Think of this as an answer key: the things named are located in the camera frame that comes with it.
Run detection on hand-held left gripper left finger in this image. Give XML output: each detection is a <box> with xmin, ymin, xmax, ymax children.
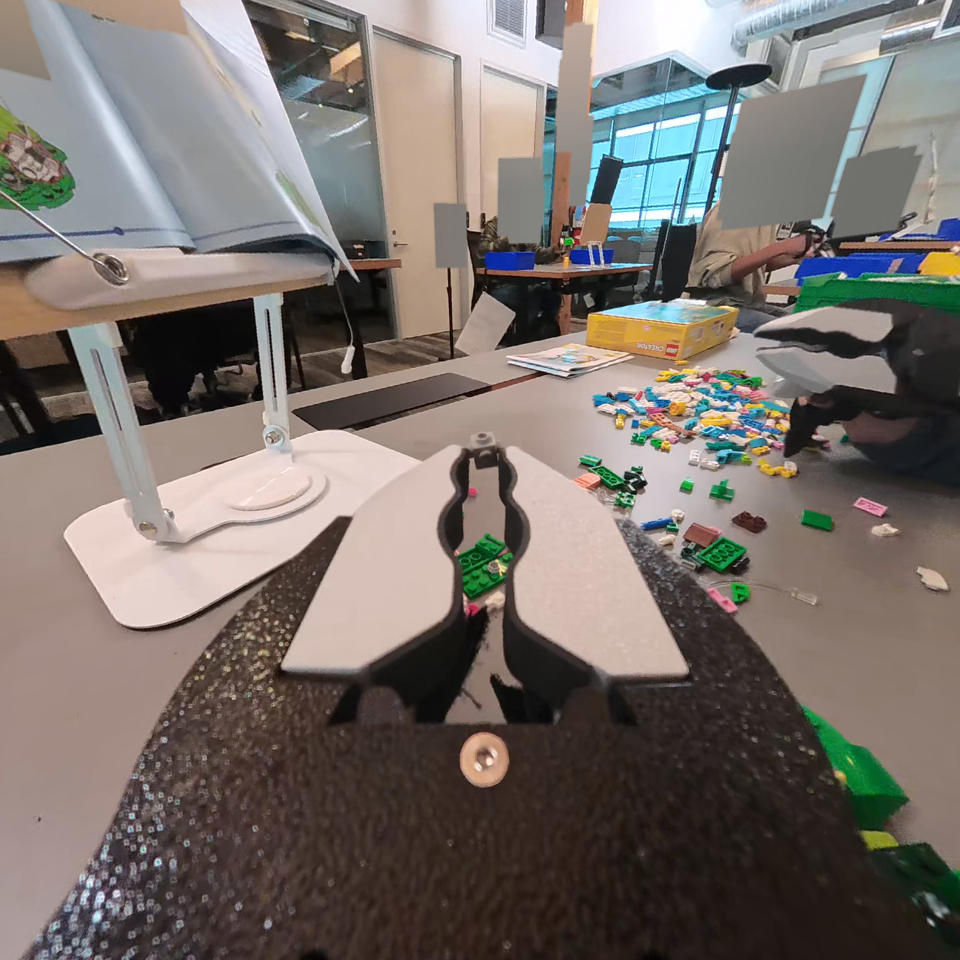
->
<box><xmin>281</xmin><ymin>445</ymin><xmax>490</xmax><ymax>725</ymax></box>

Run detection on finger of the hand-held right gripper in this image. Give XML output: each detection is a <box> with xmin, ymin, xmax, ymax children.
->
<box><xmin>756</xmin><ymin>346</ymin><xmax>900</xmax><ymax>399</ymax></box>
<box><xmin>752</xmin><ymin>307</ymin><xmax>897</xmax><ymax>354</ymax></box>

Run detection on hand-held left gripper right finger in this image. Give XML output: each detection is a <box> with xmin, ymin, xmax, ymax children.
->
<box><xmin>491</xmin><ymin>445</ymin><xmax>690</xmax><ymax>725</ymax></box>

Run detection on pile of colourful lego pieces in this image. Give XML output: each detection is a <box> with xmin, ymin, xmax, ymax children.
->
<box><xmin>592</xmin><ymin>363</ymin><xmax>800</xmax><ymax>481</ymax></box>

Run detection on person's right forearm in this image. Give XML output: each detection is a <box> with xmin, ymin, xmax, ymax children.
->
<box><xmin>855</xmin><ymin>427</ymin><xmax>960</xmax><ymax>485</ymax></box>

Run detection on wide green lego plate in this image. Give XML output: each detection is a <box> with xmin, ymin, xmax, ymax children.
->
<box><xmin>696</xmin><ymin>537</ymin><xmax>750</xmax><ymax>576</ymax></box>

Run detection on yellow lego box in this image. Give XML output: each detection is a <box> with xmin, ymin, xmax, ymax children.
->
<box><xmin>585</xmin><ymin>301</ymin><xmax>741</xmax><ymax>363</ymax></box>

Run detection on transparent curved lego rod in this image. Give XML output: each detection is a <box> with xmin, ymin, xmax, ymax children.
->
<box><xmin>708</xmin><ymin>576</ymin><xmax>819</xmax><ymax>607</ymax></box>

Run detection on lego instruction booklets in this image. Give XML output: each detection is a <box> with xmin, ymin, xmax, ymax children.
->
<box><xmin>506</xmin><ymin>343</ymin><xmax>635</xmax><ymax>378</ymax></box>

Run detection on green lego build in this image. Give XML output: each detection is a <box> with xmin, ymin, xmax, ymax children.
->
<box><xmin>801</xmin><ymin>705</ymin><xmax>960</xmax><ymax>960</ymax></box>

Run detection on open lego instruction book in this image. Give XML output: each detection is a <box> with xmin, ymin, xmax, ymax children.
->
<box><xmin>0</xmin><ymin>0</ymin><xmax>361</xmax><ymax>282</ymax></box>

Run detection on person's right hand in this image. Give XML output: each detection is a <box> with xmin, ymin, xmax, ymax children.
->
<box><xmin>840</xmin><ymin>411</ymin><xmax>924</xmax><ymax>455</ymax></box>

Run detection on green plastic bin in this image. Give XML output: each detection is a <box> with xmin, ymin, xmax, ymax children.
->
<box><xmin>793</xmin><ymin>271</ymin><xmax>960</xmax><ymax>315</ymax></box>

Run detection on green plate with grey stud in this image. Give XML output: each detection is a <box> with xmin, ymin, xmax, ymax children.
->
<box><xmin>459</xmin><ymin>534</ymin><xmax>516</xmax><ymax>600</ymax></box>

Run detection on black office chair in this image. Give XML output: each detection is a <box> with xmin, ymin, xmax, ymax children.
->
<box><xmin>658</xmin><ymin>222</ymin><xmax>700</xmax><ymax>305</ymax></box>

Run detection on white book stand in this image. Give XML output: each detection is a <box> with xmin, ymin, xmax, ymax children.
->
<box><xmin>0</xmin><ymin>0</ymin><xmax>421</xmax><ymax>630</ymax></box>

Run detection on black floor lamp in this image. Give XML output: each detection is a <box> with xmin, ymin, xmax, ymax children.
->
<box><xmin>705</xmin><ymin>63</ymin><xmax>774</xmax><ymax>226</ymax></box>

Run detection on wooden background table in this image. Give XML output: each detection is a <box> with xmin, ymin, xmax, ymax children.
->
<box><xmin>474</xmin><ymin>261</ymin><xmax>655</xmax><ymax>339</ymax></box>

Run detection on white paper sheet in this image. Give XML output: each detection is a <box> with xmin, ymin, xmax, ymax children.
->
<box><xmin>453</xmin><ymin>292</ymin><xmax>517</xmax><ymax>357</ymax></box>

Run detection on white door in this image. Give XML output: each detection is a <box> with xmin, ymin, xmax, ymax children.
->
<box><xmin>372</xmin><ymin>26</ymin><xmax>464</xmax><ymax>342</ymax></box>
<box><xmin>480</xmin><ymin>63</ymin><xmax>549</xmax><ymax>249</ymax></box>

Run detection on white cable with plug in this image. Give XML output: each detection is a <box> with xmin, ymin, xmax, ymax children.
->
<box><xmin>330</xmin><ymin>281</ymin><xmax>356</xmax><ymax>375</ymax></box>

